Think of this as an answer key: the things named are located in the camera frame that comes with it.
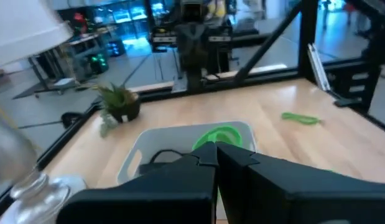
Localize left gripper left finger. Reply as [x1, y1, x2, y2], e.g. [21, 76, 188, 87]
[56, 141, 219, 224]

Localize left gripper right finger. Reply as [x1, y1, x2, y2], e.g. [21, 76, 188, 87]
[215, 142, 385, 224]

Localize clear plastic bin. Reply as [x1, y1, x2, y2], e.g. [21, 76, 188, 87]
[116, 120, 258, 187]

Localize small potted plant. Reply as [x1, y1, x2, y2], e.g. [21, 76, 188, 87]
[92, 82, 142, 138]

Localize black table clamp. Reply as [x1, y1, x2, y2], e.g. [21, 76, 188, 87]
[333, 96, 363, 108]

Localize silver aluminium bar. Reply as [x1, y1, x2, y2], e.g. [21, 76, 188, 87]
[306, 42, 332, 93]

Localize table lamp white shade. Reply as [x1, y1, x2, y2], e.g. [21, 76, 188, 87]
[0, 0, 87, 224]

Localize black aluminium frame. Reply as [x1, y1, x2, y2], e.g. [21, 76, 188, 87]
[0, 0, 385, 215]

